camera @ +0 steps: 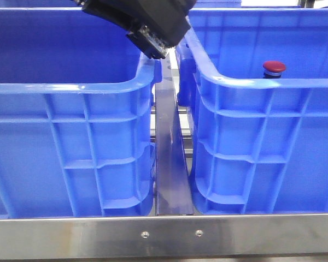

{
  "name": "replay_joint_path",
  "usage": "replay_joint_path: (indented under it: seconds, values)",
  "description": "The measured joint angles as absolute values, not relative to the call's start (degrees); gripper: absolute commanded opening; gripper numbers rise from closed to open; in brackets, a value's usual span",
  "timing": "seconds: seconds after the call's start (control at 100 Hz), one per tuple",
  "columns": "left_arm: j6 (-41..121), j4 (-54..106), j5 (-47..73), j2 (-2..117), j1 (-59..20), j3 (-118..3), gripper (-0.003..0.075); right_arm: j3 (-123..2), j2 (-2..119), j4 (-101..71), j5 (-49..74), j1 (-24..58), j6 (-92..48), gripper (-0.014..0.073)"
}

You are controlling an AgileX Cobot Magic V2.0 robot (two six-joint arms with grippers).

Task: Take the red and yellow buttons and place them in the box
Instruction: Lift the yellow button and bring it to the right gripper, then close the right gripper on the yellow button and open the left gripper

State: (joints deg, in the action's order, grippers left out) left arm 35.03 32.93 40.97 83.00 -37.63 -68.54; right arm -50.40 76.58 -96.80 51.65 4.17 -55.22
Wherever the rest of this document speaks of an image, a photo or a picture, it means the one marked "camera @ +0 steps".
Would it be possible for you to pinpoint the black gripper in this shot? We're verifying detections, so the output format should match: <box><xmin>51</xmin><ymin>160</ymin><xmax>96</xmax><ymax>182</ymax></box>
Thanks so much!
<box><xmin>74</xmin><ymin>1</ymin><xmax>196</xmax><ymax>59</ymax></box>

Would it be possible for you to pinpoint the red mushroom push button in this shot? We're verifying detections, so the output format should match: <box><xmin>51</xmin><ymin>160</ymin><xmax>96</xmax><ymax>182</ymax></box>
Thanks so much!
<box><xmin>263</xmin><ymin>61</ymin><xmax>286</xmax><ymax>79</ymax></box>

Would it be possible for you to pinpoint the distant low blue crate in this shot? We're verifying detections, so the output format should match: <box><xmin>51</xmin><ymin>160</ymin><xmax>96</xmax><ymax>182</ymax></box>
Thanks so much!
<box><xmin>194</xmin><ymin>0</ymin><xmax>242</xmax><ymax>8</ymax></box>

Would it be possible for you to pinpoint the blue plastic bin left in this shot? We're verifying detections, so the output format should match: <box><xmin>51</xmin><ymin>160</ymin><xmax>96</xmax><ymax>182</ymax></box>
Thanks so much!
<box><xmin>0</xmin><ymin>8</ymin><xmax>161</xmax><ymax>219</ymax></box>

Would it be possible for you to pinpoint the blue plastic bin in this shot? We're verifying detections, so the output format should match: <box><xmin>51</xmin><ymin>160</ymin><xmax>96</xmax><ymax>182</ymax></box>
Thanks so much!
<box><xmin>177</xmin><ymin>8</ymin><xmax>328</xmax><ymax>215</ymax></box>
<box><xmin>0</xmin><ymin>8</ymin><xmax>161</xmax><ymax>219</ymax></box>

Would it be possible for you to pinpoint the blue plastic bin right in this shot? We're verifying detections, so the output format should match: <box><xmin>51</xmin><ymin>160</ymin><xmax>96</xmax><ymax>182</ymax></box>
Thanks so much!
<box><xmin>177</xmin><ymin>8</ymin><xmax>328</xmax><ymax>215</ymax></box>

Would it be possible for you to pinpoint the blue crate behind left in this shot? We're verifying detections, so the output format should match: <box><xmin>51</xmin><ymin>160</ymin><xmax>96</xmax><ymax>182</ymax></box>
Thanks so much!
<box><xmin>0</xmin><ymin>0</ymin><xmax>77</xmax><ymax>8</ymax></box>

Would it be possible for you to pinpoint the dark blue divider beam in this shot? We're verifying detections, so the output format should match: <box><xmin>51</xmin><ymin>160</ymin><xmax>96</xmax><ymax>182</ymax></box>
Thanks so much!
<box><xmin>155</xmin><ymin>56</ymin><xmax>194</xmax><ymax>216</ymax></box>

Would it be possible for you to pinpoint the steel front shelf rail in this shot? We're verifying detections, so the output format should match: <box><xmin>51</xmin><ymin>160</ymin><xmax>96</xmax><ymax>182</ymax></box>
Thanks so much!
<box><xmin>0</xmin><ymin>213</ymin><xmax>328</xmax><ymax>260</ymax></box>

